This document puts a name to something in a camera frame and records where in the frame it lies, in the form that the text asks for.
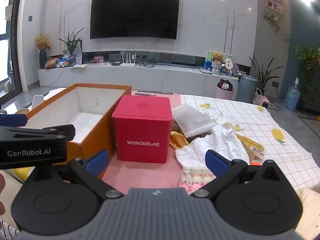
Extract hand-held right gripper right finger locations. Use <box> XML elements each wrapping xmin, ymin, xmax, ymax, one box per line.
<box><xmin>191</xmin><ymin>149</ymin><xmax>293</xmax><ymax>200</ymax></box>

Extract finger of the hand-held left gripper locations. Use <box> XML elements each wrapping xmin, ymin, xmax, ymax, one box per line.
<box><xmin>0</xmin><ymin>114</ymin><xmax>28</xmax><ymax>127</ymax></box>
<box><xmin>0</xmin><ymin>124</ymin><xmax>76</xmax><ymax>142</ymax></box>

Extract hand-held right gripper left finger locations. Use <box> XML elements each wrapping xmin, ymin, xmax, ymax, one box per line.
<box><xmin>24</xmin><ymin>149</ymin><xmax>124</xmax><ymax>200</ymax></box>

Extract orange box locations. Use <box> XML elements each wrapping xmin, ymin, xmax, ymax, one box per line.
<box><xmin>25</xmin><ymin>83</ymin><xmax>132</xmax><ymax>180</ymax></box>

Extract yellow wipes packet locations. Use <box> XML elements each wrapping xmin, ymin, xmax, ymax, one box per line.
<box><xmin>235</xmin><ymin>133</ymin><xmax>265</xmax><ymax>163</ymax></box>

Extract yellow cloth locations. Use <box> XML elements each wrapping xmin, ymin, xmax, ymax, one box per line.
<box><xmin>169</xmin><ymin>131</ymin><xmax>189</xmax><ymax>151</ymax></box>

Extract person's left hand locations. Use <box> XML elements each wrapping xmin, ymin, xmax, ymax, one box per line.
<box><xmin>0</xmin><ymin>174</ymin><xmax>6</xmax><ymax>214</ymax></box>

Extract pink and white crochet piece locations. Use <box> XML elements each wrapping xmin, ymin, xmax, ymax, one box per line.
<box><xmin>179</xmin><ymin>165</ymin><xmax>217</xmax><ymax>192</ymax></box>

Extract white chair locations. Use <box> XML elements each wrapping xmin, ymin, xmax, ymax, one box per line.
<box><xmin>32</xmin><ymin>94</ymin><xmax>45</xmax><ymax>111</ymax></box>

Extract white foam pad in plastic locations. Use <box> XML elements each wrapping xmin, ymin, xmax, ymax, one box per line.
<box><xmin>172</xmin><ymin>104</ymin><xmax>217</xmax><ymax>138</ymax></box>

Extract clear bag with round white bundle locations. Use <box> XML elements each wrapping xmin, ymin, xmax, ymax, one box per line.
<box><xmin>204</xmin><ymin>106</ymin><xmax>227</xmax><ymax>121</ymax></box>

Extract red cube box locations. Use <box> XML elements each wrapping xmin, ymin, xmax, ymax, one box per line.
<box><xmin>112</xmin><ymin>95</ymin><xmax>173</xmax><ymax>165</ymax></box>

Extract pink and lemon checked blanket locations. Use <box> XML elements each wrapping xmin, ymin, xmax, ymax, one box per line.
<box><xmin>102</xmin><ymin>90</ymin><xmax>320</xmax><ymax>195</ymax></box>

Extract brown round ornament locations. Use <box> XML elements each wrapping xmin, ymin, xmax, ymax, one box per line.
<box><xmin>45</xmin><ymin>57</ymin><xmax>60</xmax><ymax>69</ymax></box>

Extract pile of snack packets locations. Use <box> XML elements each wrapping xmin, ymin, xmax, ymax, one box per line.
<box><xmin>55</xmin><ymin>57</ymin><xmax>70</xmax><ymax>68</ymax></box>

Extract pink trash bin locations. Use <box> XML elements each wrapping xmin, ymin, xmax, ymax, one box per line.
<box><xmin>216</xmin><ymin>79</ymin><xmax>235</xmax><ymax>101</ymax></box>

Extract dark vase with dried flowers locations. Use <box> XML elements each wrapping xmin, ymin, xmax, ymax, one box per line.
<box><xmin>34</xmin><ymin>33</ymin><xmax>52</xmax><ymax>69</ymax></box>

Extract glass sliding door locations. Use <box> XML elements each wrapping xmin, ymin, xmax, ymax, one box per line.
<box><xmin>0</xmin><ymin>0</ymin><xmax>24</xmax><ymax>105</ymax></box>

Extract person's striped clothing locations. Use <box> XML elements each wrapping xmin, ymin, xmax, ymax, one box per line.
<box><xmin>0</xmin><ymin>219</ymin><xmax>20</xmax><ymax>237</ymax></box>

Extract grey trash can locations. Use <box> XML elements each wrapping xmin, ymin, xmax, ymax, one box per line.
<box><xmin>235</xmin><ymin>74</ymin><xmax>258</xmax><ymax>104</ymax></box>

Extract clear plastic bottle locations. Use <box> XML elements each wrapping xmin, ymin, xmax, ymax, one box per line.
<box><xmin>74</xmin><ymin>46</ymin><xmax>83</xmax><ymax>65</ymax></box>

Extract green plant in glass vase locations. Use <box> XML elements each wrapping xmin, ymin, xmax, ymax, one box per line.
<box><xmin>59</xmin><ymin>27</ymin><xmax>85</xmax><ymax>67</ymax></box>

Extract white router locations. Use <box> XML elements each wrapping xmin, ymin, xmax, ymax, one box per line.
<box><xmin>120</xmin><ymin>52</ymin><xmax>137</xmax><ymax>67</ymax></box>

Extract long-leaved potted plant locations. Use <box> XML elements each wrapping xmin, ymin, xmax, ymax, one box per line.
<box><xmin>249</xmin><ymin>55</ymin><xmax>281</xmax><ymax>96</ymax></box>

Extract blue water jug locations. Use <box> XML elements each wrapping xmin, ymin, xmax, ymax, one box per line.
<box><xmin>284</xmin><ymin>77</ymin><xmax>301</xmax><ymax>112</ymax></box>

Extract green picture board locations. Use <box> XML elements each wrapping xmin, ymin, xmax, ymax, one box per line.
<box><xmin>204</xmin><ymin>50</ymin><xmax>233</xmax><ymax>72</ymax></box>

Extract large leafy green plant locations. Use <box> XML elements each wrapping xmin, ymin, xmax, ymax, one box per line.
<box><xmin>294</xmin><ymin>44</ymin><xmax>320</xmax><ymax>103</ymax></box>

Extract hanging vine plant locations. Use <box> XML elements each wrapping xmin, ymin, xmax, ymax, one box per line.
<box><xmin>262</xmin><ymin>11</ymin><xmax>291</xmax><ymax>43</ymax></box>

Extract black cables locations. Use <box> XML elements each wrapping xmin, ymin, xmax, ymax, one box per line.
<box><xmin>140</xmin><ymin>57</ymin><xmax>157</xmax><ymax>68</ymax></box>

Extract black wall television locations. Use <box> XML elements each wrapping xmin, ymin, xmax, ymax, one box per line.
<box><xmin>89</xmin><ymin>0</ymin><xmax>180</xmax><ymax>40</ymax></box>

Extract framed wall picture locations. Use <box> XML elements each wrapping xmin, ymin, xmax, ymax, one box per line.
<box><xmin>265</xmin><ymin>0</ymin><xmax>286</xmax><ymax>16</ymax></box>

